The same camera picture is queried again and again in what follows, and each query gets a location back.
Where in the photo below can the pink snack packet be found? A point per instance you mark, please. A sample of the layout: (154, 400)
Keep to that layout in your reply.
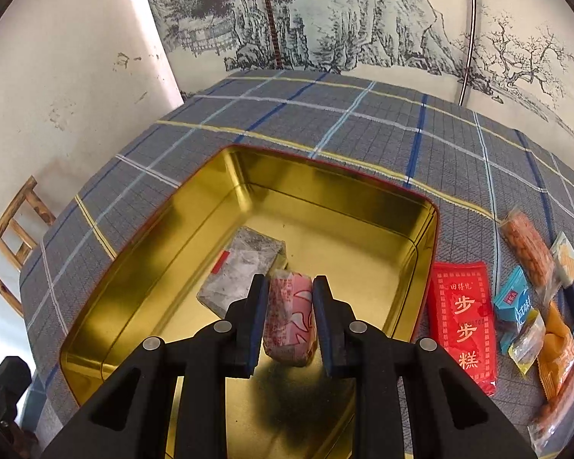
(289, 320)

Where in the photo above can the orange snack packet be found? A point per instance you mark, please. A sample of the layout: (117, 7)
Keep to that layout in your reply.
(557, 349)

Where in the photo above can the light blue snack packet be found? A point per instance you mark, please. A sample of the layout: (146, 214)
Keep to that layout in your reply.
(512, 301)

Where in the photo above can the gold metal tin box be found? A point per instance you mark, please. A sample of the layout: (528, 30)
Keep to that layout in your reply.
(315, 229)

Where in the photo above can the grey white wrapped packet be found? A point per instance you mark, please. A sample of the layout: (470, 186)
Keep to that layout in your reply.
(239, 267)

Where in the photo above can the navy white cracker packet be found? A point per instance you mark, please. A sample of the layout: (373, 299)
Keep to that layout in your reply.
(571, 267)

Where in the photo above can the clear packet of orange snacks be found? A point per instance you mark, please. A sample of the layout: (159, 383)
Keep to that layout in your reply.
(526, 244)

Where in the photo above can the landscape painted folding screen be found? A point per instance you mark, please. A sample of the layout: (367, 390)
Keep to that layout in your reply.
(363, 19)

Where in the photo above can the red flat snack packet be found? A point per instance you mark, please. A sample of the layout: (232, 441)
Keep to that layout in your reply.
(461, 325)

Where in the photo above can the wooden chair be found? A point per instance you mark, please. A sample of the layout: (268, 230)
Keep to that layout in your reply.
(14, 229)

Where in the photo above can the small yellow candy packet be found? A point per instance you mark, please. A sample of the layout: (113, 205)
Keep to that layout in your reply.
(526, 342)

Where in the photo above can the grey plaid tablecloth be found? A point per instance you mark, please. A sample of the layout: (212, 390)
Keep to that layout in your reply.
(315, 119)

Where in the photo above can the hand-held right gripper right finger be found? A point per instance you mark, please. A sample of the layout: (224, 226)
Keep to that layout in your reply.
(325, 330)

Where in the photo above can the large clear fried snack bag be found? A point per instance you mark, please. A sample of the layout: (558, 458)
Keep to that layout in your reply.
(559, 423)

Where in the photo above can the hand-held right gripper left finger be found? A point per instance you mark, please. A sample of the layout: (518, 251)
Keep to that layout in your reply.
(254, 330)

